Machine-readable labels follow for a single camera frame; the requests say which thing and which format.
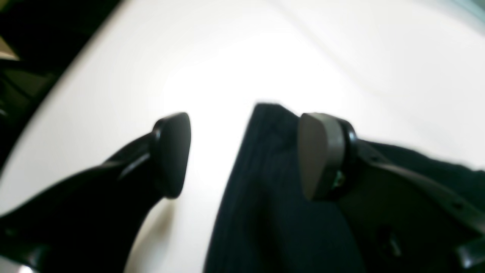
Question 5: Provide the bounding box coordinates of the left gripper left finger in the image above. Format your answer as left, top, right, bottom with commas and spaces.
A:
0, 113, 191, 273

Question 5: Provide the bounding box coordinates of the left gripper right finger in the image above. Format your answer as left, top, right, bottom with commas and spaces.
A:
297, 113, 485, 273

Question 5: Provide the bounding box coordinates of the black T-shirt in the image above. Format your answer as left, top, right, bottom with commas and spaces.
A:
203, 104, 484, 273

